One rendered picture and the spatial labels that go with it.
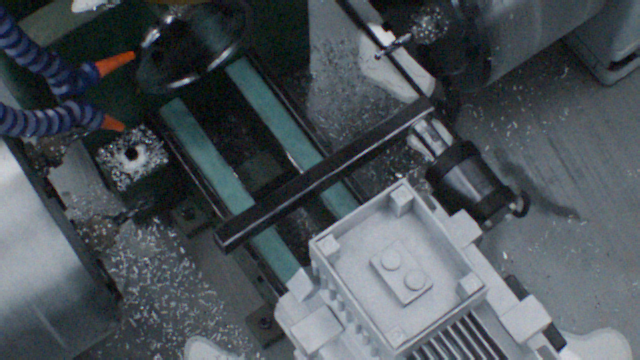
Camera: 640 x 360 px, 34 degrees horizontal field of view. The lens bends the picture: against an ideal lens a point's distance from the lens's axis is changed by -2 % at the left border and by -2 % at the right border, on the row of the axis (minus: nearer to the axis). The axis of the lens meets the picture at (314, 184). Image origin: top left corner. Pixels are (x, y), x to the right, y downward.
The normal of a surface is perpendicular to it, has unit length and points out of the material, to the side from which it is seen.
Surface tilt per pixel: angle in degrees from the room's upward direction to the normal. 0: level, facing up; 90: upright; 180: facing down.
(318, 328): 0
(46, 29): 0
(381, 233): 0
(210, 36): 90
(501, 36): 66
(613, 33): 90
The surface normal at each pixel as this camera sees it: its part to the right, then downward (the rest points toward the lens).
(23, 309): 0.43, 0.34
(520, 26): 0.53, 0.58
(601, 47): -0.82, 0.54
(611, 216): -0.02, -0.38
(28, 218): 0.18, -0.09
